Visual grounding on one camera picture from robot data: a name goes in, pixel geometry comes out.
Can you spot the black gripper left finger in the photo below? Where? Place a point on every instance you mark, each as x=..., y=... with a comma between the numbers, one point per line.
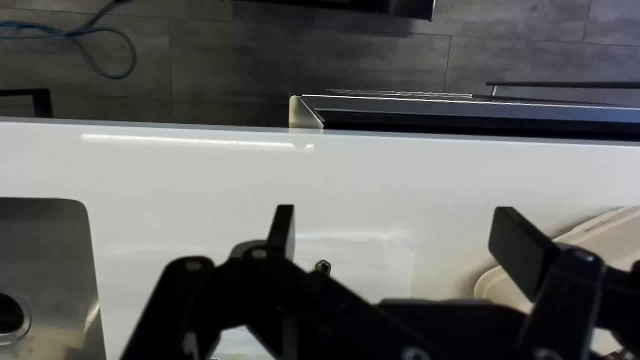
x=220, y=307

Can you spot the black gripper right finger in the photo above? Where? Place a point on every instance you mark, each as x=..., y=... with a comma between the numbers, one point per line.
x=567, y=292

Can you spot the black metal stool frame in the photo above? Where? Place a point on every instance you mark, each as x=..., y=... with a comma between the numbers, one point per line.
x=40, y=101

